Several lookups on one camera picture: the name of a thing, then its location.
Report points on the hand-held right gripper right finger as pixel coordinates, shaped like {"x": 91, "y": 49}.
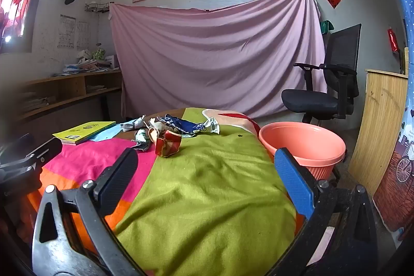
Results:
{"x": 292, "y": 180}

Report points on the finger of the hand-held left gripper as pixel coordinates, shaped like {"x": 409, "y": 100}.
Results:
{"x": 45, "y": 148}
{"x": 22, "y": 177}

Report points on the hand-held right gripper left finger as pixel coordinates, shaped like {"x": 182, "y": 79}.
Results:
{"x": 119, "y": 180}

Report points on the pink plate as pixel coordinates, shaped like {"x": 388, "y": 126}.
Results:
{"x": 310, "y": 150}

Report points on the green white torn carton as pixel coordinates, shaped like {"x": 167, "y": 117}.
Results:
{"x": 141, "y": 137}

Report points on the blue wrapper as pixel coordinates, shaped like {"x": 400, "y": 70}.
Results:
{"x": 181, "y": 125}

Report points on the yellow book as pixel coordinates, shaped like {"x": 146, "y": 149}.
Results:
{"x": 82, "y": 131}

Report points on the silver crumpled wrapper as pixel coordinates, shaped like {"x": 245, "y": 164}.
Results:
{"x": 132, "y": 124}

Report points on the wooden shelf desk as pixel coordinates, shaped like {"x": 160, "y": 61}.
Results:
{"x": 64, "y": 87}

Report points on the white crumpled paper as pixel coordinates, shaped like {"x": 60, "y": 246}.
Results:
{"x": 157, "y": 125}

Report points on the papers in shelf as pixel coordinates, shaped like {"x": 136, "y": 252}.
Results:
{"x": 95, "y": 87}

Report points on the colourful patchwork blanket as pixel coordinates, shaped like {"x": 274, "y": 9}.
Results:
{"x": 200, "y": 192}

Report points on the pile of papers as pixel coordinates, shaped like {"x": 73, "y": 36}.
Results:
{"x": 84, "y": 65}

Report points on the white green wrapper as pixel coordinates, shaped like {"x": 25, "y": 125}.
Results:
{"x": 212, "y": 125}

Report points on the wooden board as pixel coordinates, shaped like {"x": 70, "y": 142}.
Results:
{"x": 376, "y": 124}

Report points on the white cardboard box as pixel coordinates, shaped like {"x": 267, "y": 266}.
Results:
{"x": 112, "y": 62}

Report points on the blue printed curtain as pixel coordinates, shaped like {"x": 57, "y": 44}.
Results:
{"x": 404, "y": 150}

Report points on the black office chair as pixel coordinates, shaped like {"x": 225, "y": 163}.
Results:
{"x": 339, "y": 69}

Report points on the pink hanging sheet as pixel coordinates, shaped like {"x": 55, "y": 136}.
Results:
{"x": 210, "y": 53}

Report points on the green hanging bag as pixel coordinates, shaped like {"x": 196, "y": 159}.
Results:
{"x": 326, "y": 26}

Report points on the red foil packet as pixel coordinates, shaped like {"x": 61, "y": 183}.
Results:
{"x": 393, "y": 40}

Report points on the wall chart paper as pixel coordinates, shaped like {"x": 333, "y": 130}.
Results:
{"x": 66, "y": 32}
{"x": 82, "y": 35}

